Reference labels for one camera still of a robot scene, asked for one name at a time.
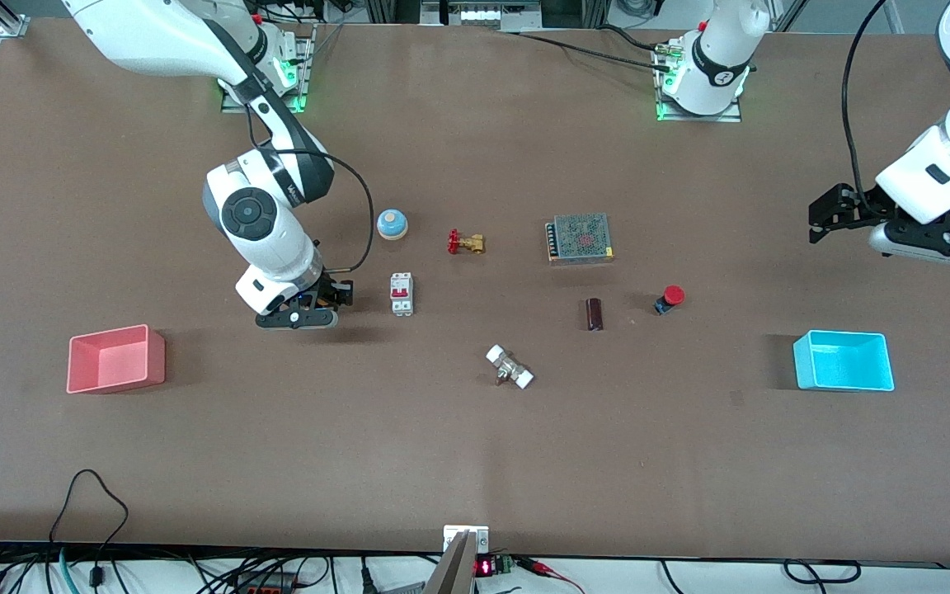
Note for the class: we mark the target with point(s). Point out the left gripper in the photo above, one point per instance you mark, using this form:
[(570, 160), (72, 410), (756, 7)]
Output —
[(864, 205)]

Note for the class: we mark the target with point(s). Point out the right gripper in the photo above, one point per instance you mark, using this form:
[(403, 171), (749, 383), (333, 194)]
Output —
[(328, 288)]

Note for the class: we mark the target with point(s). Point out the red push button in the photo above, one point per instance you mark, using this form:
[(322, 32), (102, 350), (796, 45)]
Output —
[(673, 295)]

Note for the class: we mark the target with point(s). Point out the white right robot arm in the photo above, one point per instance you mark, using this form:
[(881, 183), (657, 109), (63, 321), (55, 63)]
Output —
[(153, 33)]

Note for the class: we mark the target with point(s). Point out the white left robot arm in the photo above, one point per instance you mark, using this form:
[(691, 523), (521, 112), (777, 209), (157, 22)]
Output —
[(722, 41)]

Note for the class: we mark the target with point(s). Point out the blue call bell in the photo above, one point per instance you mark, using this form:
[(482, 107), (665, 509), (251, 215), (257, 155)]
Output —
[(392, 224)]

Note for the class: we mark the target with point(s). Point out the cyan plastic bin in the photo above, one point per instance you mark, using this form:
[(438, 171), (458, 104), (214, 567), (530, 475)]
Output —
[(842, 367)]

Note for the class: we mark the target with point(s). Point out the metal fitting white caps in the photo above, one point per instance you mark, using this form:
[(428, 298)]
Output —
[(510, 367)]

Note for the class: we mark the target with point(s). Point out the pink plastic bin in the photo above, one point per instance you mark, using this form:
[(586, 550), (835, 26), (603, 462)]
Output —
[(112, 363)]

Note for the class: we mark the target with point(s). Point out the metal mesh power supply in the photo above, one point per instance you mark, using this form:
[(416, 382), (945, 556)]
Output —
[(580, 239)]

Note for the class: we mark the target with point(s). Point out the dark brown capacitor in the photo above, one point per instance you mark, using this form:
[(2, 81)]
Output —
[(595, 314)]

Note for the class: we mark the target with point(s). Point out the red digit display module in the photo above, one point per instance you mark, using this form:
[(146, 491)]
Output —
[(487, 567)]

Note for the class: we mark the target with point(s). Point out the red clip lead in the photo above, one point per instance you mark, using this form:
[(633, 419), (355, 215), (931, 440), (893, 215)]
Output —
[(549, 571)]

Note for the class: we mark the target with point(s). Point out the white circuit breaker red switch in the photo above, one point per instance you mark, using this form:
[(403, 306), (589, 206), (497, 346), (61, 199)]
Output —
[(402, 294)]

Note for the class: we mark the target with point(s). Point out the white bracket plate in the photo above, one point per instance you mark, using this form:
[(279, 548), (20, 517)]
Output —
[(482, 536)]

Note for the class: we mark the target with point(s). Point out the grey camera stand bar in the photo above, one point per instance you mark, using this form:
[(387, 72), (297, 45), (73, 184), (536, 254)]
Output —
[(452, 573)]

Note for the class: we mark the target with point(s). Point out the aluminium frame rail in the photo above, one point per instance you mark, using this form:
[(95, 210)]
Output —
[(483, 15)]

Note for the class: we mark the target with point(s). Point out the aluminium corner bracket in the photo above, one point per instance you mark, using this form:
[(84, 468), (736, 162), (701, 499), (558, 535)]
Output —
[(13, 26)]

